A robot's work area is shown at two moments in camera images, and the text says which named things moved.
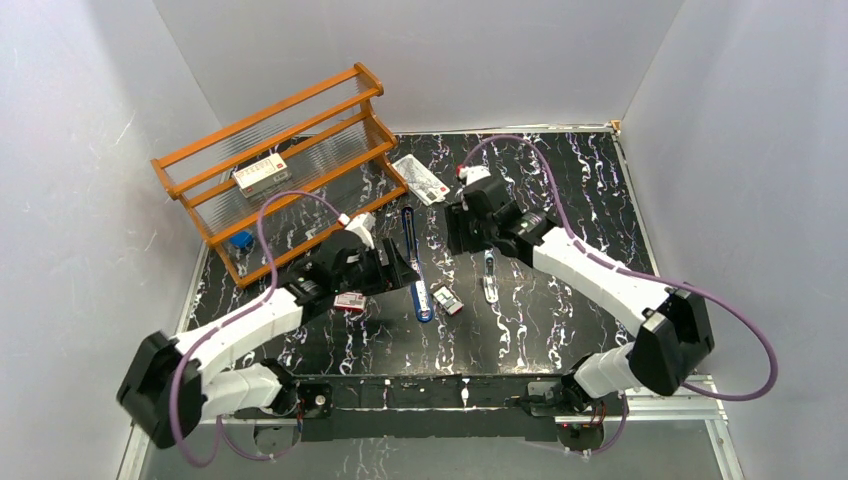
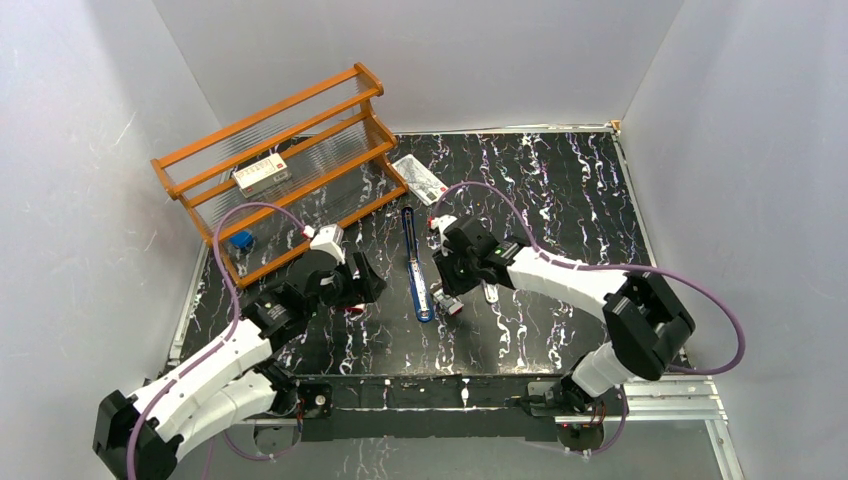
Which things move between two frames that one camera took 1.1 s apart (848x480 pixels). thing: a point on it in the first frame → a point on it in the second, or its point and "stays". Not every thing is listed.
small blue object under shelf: (241, 239) stays
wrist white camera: (473, 173) → (441, 222)
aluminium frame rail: (686, 405) stays
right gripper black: (456, 218) → (451, 285)
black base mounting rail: (416, 407) stays
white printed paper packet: (428, 188) stays
